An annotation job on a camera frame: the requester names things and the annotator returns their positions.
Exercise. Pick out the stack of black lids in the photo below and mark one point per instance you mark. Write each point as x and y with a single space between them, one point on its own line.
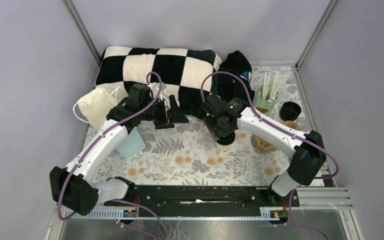
290 111

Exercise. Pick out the floral table mat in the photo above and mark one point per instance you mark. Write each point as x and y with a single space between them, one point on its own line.
187 155

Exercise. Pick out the green straw holder cup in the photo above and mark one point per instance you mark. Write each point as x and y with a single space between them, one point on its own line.
261 104

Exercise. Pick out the white paper coffee cup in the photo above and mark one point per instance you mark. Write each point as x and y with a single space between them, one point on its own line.
223 148

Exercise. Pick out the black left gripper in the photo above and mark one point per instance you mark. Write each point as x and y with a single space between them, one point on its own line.
178 116

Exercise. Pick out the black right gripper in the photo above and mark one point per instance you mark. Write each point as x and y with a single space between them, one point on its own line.
210 121

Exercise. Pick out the white paper bag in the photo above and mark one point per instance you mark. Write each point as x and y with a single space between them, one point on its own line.
93 107

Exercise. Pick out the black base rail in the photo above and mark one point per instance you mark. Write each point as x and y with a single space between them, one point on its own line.
208 201

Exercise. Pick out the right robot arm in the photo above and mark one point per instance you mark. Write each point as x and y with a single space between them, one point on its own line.
305 150

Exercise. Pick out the black cloth bundle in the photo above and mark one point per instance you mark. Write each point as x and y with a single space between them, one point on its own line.
228 86

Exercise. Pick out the brown cardboard cup carrier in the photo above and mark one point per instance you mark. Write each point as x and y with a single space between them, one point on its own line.
266 147

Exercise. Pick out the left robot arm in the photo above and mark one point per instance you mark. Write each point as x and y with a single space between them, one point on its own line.
73 187

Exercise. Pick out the black white checkered pillow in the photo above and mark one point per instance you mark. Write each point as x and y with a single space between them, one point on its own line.
185 73

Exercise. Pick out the light blue napkin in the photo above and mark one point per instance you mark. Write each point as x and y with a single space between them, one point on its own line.
130 146

